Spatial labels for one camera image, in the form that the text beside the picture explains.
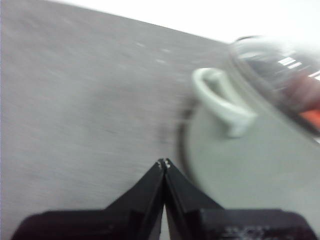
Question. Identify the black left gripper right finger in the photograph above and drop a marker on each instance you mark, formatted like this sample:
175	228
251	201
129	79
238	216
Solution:
212	225

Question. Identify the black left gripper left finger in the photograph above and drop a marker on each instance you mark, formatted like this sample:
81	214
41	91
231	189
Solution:
125	220

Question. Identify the glass lid with green knob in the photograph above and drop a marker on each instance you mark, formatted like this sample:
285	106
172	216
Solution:
262	65

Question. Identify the pale green electric steamer pot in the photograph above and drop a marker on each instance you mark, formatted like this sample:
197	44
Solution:
250	165

